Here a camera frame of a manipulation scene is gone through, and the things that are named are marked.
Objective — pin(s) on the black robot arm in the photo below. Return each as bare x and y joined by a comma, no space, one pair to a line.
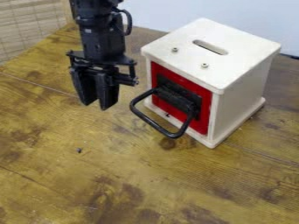
102,27

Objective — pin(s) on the white wooden box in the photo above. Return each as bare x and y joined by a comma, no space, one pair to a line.
221,63

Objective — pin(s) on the red drawer front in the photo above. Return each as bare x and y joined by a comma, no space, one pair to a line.
178,95

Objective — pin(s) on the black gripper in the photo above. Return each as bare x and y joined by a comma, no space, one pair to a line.
118,71

